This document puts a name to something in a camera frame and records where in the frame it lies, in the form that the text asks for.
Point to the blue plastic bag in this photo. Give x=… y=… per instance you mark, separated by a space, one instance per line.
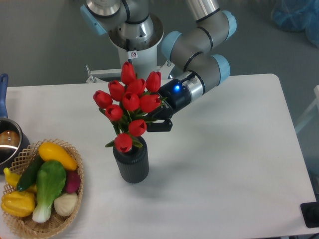
x=297 y=16

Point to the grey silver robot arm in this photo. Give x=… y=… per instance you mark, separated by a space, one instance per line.
x=189 y=53

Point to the blue handled saucepan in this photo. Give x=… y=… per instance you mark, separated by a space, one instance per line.
x=12 y=138

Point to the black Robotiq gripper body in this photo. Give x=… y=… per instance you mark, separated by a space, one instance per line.
x=177 y=97

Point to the dark grey ribbed vase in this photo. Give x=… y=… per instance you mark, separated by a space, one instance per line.
x=134 y=165

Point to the yellow squash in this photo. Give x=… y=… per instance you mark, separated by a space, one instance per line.
x=50 y=151

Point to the yellow bell pepper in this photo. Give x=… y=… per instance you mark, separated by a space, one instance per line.
x=19 y=204

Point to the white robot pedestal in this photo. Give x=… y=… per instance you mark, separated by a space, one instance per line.
x=138 y=43

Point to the green bok choy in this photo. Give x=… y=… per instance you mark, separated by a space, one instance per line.
x=50 y=182

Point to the woven wicker basket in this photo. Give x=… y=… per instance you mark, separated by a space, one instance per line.
x=25 y=227

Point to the black device at table edge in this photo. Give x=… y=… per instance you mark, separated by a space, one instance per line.
x=310 y=212

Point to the red tulip bouquet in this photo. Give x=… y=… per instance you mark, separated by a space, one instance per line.
x=127 y=104

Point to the small yellow gourd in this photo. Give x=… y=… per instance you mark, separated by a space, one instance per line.
x=13 y=178

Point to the dark green cucumber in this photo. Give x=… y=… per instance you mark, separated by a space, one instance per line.
x=29 y=176

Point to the white metal frame right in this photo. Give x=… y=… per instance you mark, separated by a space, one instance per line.
x=309 y=113

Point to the purple red radish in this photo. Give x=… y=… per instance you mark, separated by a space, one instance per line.
x=72 y=182

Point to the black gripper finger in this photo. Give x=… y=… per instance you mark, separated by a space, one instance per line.
x=164 y=126

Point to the white garlic bulb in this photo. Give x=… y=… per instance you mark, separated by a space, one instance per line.
x=65 y=204

